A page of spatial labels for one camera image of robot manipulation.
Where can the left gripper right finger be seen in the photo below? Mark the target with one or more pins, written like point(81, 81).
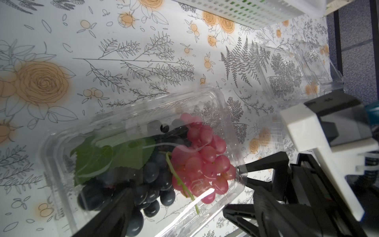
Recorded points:
point(287, 220)

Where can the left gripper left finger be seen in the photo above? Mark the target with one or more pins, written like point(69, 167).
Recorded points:
point(113, 220)

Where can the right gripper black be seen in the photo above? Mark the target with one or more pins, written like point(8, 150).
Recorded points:
point(314, 199)

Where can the dark blue grape bunch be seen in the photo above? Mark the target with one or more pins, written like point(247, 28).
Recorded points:
point(140, 164)

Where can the red grape bunch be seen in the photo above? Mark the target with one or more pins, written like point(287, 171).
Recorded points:
point(200, 163)

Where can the clear plastic clamshell container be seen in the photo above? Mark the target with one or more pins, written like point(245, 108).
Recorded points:
point(186, 216)

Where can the white plastic basket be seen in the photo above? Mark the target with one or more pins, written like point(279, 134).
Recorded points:
point(272, 12)

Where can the floral tablecloth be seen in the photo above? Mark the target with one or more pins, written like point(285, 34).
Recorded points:
point(62, 61)

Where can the bright green grape bunch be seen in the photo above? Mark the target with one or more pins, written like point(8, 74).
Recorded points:
point(249, 6)

